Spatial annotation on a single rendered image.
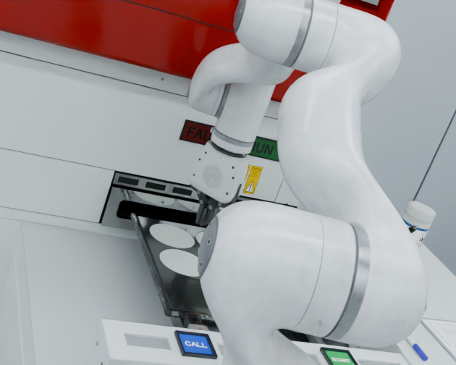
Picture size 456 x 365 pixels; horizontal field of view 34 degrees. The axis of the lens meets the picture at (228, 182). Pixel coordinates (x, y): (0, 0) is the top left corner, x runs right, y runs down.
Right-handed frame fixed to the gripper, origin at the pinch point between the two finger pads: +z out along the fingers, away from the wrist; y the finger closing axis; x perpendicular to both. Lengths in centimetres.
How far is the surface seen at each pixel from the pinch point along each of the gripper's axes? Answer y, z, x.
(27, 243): -25.4, 16.1, -20.7
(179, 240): -3.4, 8.1, -0.3
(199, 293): 11.1, 8.2, -13.8
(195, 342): 23.7, 1.6, -37.5
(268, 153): -0.7, -11.0, 21.6
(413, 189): -10, 41, 239
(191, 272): 5.8, 8.1, -8.9
